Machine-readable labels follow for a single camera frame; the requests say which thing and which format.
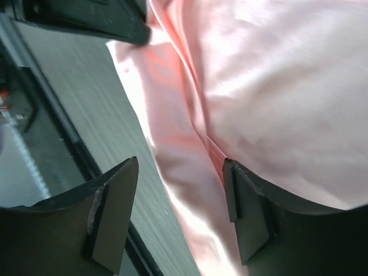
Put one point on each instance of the pink satin napkin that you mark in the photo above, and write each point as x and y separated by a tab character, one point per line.
279	86

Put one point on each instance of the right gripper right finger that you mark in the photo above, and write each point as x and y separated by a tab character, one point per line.
279	233

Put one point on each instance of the white slotted cable duct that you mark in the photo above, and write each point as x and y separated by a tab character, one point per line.
21	180

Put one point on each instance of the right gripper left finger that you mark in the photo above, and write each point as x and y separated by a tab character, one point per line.
82	231

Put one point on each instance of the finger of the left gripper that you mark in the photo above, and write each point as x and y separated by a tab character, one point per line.
116	20

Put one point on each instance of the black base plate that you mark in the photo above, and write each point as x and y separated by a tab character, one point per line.
59	154

